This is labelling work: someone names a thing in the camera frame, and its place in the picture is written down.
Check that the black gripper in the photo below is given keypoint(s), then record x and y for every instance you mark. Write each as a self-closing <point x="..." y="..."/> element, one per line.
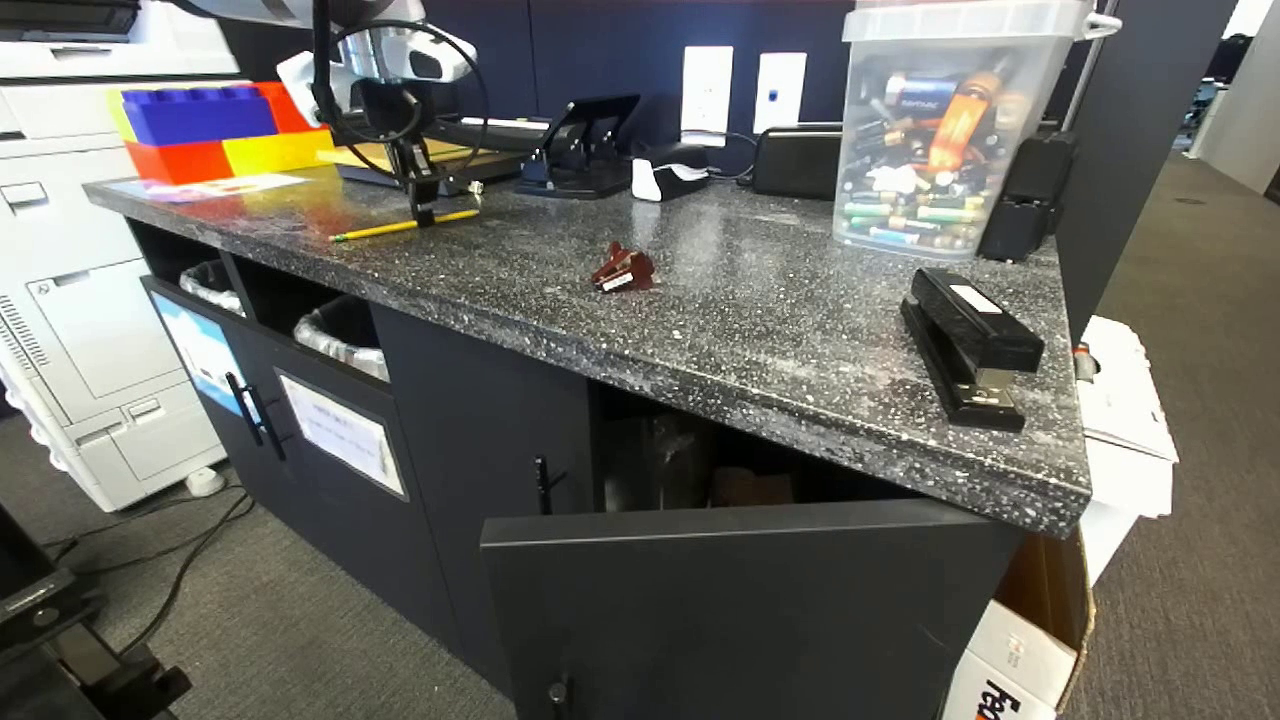
<point x="417" y="161"/>

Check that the yellow pencil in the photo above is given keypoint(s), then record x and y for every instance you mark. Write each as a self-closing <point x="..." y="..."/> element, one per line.
<point x="376" y="230"/>

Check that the clear trash bag in bin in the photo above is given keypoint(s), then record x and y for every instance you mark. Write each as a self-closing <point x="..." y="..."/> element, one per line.
<point x="341" y="342"/>
<point x="212" y="285"/>

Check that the yellow toy block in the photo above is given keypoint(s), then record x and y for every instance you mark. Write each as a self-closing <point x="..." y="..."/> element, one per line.
<point x="282" y="150"/>

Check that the small dark red clip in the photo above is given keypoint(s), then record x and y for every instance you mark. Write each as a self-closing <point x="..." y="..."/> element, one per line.
<point x="620" y="271"/>

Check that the white tape dispenser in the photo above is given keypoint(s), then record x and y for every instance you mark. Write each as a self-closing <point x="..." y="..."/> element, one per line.
<point x="662" y="176"/>

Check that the white label on drawer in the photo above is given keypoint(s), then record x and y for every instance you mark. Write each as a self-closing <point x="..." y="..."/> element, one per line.
<point x="341" y="432"/>

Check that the blue toy block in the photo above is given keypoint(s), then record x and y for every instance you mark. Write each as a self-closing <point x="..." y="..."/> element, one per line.
<point x="201" y="112"/>

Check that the red toy block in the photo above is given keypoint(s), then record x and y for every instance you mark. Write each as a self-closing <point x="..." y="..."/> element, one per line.
<point x="181" y="161"/>

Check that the bluish label on drawer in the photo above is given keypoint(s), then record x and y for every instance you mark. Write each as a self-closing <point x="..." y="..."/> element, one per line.
<point x="201" y="354"/>

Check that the black trash drawer front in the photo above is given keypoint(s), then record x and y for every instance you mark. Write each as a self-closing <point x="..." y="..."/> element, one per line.
<point x="334" y="523"/>

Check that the white office printer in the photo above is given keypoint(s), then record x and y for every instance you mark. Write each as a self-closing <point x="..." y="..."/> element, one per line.
<point x="92" y="305"/>

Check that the black rectangular box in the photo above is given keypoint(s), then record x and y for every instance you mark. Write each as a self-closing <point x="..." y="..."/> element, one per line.
<point x="796" y="161"/>

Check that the clear plastic container of batteries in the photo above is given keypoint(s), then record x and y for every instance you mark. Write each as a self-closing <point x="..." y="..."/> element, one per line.
<point x="932" y="134"/>

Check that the open black cabinet door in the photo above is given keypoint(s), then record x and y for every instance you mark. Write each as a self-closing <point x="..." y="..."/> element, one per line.
<point x="747" y="615"/>

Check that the black stapler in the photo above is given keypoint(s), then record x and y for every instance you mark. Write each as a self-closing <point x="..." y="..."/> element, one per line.
<point x="974" y="325"/>

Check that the black upright desk device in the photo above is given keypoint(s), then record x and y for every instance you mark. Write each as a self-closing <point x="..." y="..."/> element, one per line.
<point x="1027" y="195"/>

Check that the white paper stack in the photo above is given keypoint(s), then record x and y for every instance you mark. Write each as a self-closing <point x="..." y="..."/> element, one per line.
<point x="1124" y="426"/>

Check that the cardboard FedEx box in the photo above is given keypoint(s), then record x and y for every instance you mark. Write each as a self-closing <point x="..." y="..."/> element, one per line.
<point x="1014" y="667"/>

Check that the small white wall plate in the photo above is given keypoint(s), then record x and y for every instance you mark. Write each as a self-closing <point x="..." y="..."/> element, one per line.
<point x="780" y="90"/>

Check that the black camera tripod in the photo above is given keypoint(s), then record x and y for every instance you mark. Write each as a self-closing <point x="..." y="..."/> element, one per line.
<point x="67" y="640"/>

